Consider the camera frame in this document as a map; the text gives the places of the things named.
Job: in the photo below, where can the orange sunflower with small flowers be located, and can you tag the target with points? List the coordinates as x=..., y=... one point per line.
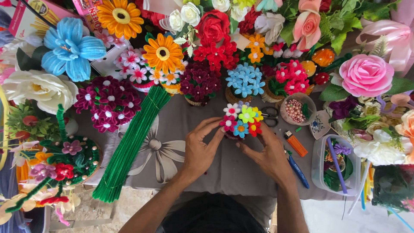
x=163, y=53

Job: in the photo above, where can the small maroon flower pot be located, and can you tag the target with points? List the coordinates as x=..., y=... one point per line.
x=200, y=81

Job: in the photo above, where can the person's dark shirt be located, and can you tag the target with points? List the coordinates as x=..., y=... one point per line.
x=213, y=215

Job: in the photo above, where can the person's right hand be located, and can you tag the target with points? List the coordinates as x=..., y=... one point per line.
x=271, y=158

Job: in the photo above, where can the dark green foliage bundle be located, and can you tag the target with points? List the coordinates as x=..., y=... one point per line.
x=393, y=187

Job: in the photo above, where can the peach fabric rose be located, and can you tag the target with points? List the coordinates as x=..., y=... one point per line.
x=306, y=27

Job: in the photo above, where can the orange lighter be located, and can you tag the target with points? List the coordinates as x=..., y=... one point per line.
x=296, y=144

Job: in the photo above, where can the red pink flower pot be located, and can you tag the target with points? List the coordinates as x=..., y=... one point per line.
x=289, y=77

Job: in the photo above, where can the pink satin ribbon bow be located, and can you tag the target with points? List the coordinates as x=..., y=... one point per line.
x=393, y=38

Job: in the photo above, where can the bundle of green pipe cleaners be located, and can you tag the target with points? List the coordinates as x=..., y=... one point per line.
x=132, y=145

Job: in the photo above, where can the green basket with mixed flowers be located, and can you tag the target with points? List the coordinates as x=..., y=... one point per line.
x=69, y=158

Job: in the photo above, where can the red fabric rose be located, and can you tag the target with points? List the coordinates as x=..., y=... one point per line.
x=212, y=26

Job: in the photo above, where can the white fabric roses bunch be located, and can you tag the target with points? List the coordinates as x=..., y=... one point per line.
x=184, y=17

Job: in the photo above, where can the mixed fabric flower bouquet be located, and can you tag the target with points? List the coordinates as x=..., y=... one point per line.
x=375, y=129

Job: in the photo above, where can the multicoloured pipe cleaner flower pot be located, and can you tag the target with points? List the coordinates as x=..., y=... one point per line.
x=241, y=121

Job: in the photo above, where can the person's left hand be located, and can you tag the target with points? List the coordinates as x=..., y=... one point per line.
x=197, y=152

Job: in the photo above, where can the large maroon pipe cleaner bouquet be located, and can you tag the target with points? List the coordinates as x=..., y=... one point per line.
x=108, y=103

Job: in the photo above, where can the white pale fabric flower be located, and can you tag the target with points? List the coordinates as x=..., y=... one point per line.
x=270, y=26

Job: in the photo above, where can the red pipe cleaner ball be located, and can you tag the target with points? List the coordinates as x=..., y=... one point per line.
x=321, y=78

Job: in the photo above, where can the large blue pipe cleaner flower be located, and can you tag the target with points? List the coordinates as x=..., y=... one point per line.
x=71, y=48

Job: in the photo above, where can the small green pipe cleaner piece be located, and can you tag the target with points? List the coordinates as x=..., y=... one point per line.
x=298, y=129

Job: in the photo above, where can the orange pipe cleaner ball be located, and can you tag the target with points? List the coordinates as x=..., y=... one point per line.
x=323, y=57

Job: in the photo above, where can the large orange sunflower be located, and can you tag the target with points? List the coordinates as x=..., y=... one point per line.
x=120, y=17

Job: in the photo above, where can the pink carton with yellow print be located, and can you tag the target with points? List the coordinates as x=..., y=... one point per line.
x=30, y=16

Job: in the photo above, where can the grey flower print cloth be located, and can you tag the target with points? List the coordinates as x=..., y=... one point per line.
x=181, y=129

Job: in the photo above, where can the purple stick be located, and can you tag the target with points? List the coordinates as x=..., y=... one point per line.
x=336, y=165

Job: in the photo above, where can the large pink ribbon rose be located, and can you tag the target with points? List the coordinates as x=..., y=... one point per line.
x=362, y=75

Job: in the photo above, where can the clear cup of pink beads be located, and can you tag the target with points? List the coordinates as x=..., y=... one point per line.
x=296, y=110

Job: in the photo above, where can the blue utility knife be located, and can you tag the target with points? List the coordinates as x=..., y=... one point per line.
x=298, y=171

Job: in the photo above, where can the large white fabric rose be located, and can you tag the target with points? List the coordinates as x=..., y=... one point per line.
x=40, y=89

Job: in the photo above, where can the clear plastic container of scraps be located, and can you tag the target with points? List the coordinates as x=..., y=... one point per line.
x=336, y=168

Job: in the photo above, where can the light blue flower pot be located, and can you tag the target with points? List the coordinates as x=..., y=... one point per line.
x=245, y=81

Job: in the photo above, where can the small orange flower bunch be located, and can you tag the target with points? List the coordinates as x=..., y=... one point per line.
x=256, y=48

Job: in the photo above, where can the white blue patterned dish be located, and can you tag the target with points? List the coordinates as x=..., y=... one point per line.
x=319, y=124

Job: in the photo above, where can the cream fabric flowers bunch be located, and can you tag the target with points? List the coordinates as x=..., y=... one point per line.
x=29, y=202

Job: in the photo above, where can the green plant with red berries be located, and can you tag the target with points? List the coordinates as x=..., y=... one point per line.
x=30, y=121

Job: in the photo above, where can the bunch of coloured sticks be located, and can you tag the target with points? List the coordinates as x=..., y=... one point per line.
x=362, y=184

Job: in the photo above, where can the red pipe cleaner flower bunch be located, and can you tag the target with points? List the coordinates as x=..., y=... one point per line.
x=216, y=55

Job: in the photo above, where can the pink carton with red print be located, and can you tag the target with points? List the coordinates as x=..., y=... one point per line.
x=87, y=14

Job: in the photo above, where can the pink white flower pot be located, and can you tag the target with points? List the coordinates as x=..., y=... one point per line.
x=134, y=69

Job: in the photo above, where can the yellow pipe cleaner ball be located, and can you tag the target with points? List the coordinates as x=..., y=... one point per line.
x=309, y=68

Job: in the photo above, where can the green artificial foliage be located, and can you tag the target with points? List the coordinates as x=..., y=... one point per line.
x=346, y=22

